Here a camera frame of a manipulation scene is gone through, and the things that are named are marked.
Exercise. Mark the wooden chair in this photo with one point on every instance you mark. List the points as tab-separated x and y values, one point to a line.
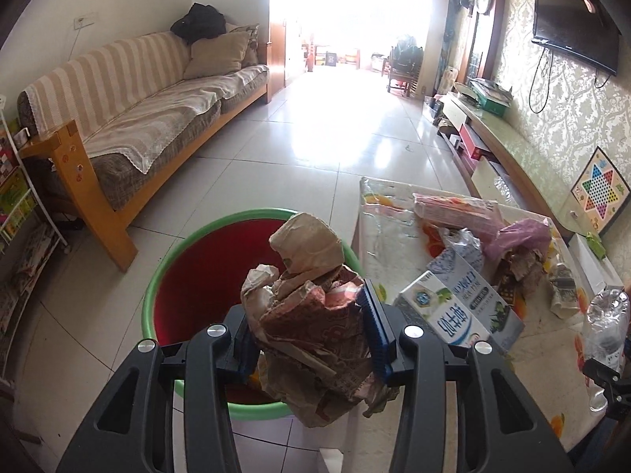
404	71

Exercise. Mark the crumpled printed wrapper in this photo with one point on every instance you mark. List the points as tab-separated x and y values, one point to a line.
562	288

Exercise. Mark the wall socket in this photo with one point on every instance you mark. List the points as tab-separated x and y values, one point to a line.
79	22

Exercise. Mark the white paper sheet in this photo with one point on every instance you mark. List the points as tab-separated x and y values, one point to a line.
335	460

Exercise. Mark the brown patterned pillow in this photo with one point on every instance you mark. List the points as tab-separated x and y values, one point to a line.
252	42

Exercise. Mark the printed plastic tablecloth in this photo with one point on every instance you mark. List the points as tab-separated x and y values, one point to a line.
389	236

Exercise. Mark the brown paper bag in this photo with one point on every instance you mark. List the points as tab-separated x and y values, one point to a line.
305	325

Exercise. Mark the black bag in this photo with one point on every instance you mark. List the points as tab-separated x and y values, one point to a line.
199	22

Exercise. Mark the pink white carton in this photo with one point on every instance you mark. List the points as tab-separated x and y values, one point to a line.
458	209

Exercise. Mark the row of children's books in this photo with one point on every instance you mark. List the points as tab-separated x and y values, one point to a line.
15	197

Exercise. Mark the wall clock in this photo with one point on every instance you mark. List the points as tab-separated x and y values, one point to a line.
482	1

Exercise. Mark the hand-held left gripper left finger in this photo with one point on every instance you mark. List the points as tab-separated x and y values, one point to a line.
245	360

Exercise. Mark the green box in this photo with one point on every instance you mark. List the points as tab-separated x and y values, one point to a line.
490	98

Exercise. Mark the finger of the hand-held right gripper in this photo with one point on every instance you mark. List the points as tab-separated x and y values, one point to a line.
604	374

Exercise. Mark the striped beige sofa cover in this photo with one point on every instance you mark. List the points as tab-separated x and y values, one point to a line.
123	83

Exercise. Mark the pink plastic bag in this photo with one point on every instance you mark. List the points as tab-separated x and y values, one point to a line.
522	236

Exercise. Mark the beige pillow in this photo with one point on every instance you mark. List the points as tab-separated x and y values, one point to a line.
217	56

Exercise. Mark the wooden sofa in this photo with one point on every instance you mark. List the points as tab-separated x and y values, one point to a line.
98	192

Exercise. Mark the clear plastic bottle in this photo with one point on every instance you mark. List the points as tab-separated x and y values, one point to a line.
604	325

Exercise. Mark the white book rack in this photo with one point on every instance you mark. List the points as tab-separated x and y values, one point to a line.
29	192

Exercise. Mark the red flat box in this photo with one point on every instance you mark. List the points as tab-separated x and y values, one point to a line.
472	140

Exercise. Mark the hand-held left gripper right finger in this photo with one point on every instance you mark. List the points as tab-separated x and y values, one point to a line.
374	325

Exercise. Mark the crumpled brown paper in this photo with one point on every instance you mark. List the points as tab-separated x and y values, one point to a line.
517	273

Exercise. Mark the wall television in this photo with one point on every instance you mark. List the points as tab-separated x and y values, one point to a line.
574	27

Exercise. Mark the red bin with green rim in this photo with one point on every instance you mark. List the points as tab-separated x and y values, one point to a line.
207	266

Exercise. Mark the chinese checkers board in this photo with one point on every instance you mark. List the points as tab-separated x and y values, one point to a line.
601	189

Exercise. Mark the flat white box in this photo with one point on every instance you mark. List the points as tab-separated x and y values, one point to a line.
591	266

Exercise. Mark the wooden door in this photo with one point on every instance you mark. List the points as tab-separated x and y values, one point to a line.
277	54

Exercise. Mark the crumpled silver carton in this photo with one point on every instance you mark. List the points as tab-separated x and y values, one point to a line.
461	246

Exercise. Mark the long television cabinet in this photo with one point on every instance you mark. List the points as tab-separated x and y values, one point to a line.
522	152

